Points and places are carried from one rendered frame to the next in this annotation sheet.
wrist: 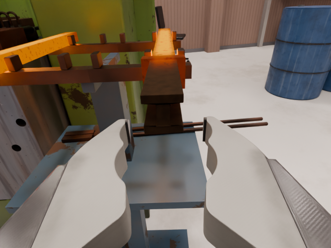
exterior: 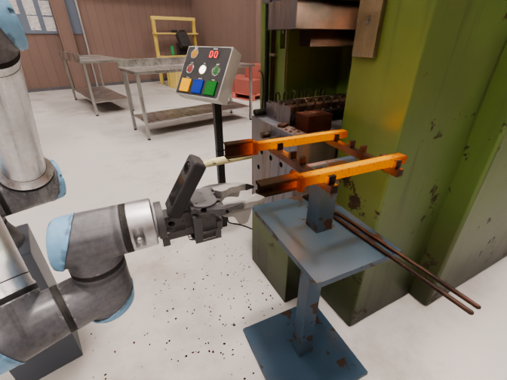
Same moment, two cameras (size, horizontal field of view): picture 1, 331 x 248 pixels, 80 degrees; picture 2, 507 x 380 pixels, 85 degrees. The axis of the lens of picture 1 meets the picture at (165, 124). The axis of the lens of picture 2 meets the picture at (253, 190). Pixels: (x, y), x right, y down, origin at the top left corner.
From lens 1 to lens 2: 0.52 m
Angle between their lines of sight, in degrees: 55
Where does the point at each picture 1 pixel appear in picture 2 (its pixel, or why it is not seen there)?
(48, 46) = (311, 139)
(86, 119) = (342, 194)
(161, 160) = (330, 247)
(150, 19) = (497, 127)
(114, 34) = (388, 139)
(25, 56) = (290, 143)
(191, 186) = (320, 270)
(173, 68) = (284, 179)
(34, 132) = not seen: hidden behind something
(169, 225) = (358, 351)
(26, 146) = not seen: hidden behind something
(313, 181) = not seen: outside the picture
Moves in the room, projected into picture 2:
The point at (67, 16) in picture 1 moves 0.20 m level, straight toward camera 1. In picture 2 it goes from (361, 114) to (335, 126)
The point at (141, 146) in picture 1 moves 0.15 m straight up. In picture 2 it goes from (334, 231) to (342, 191)
